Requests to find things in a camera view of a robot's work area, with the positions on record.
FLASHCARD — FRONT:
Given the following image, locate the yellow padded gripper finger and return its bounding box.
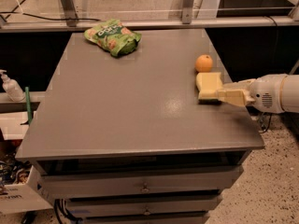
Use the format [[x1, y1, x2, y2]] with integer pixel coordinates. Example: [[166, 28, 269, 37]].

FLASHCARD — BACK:
[[217, 89, 255, 106], [222, 78, 255, 90]]

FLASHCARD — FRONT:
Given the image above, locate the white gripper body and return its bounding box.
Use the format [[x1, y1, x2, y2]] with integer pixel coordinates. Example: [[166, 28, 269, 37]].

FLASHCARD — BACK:
[[249, 74, 287, 114]]

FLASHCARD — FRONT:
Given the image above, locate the yellow sponge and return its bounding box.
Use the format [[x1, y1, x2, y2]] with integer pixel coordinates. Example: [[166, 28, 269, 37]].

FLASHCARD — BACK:
[[196, 72, 222, 101]]

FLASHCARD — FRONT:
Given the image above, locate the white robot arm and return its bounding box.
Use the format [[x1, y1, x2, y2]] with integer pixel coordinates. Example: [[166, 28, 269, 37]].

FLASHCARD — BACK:
[[216, 74, 299, 114]]

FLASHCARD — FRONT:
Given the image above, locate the orange fruit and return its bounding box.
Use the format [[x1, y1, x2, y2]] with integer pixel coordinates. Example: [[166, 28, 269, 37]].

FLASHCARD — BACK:
[[195, 54, 213, 72]]

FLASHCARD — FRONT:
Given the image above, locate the middle drawer with knob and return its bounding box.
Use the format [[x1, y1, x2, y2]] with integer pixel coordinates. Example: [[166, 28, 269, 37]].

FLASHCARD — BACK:
[[66, 194, 222, 217]]

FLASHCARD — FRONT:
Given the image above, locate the drawer with knob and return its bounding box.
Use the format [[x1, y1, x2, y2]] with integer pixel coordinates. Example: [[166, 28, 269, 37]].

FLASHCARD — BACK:
[[41, 165, 243, 199], [66, 194, 222, 217]]

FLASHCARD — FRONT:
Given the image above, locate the grey drawer cabinet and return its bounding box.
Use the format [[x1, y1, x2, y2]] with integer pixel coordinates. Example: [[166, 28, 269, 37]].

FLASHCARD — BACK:
[[17, 29, 263, 224]]

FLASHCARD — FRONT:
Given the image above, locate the green snack bag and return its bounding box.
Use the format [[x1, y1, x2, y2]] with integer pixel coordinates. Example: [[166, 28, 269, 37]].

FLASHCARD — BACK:
[[84, 19, 141, 57]]

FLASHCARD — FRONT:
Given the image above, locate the top drawer with knob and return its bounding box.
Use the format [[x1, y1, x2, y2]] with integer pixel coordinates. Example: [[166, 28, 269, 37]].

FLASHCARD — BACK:
[[41, 165, 243, 199]]

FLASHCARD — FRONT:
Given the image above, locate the green stick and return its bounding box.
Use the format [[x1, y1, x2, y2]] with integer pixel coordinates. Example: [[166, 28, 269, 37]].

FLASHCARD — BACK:
[[25, 87, 33, 125]]

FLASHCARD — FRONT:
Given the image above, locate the white pump bottle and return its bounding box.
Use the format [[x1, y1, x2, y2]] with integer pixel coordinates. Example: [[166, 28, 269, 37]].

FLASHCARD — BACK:
[[0, 70, 25, 102]]

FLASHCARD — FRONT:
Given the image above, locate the white cardboard box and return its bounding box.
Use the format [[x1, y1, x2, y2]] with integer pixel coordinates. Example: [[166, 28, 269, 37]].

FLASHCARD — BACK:
[[0, 167, 53, 214]]

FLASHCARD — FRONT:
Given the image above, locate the metal frame rail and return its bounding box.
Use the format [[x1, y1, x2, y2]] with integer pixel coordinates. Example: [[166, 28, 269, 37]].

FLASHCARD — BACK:
[[0, 16, 299, 33]]

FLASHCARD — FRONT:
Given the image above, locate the black cable on floor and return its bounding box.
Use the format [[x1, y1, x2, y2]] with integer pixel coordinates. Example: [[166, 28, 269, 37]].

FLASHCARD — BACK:
[[0, 11, 102, 22]]

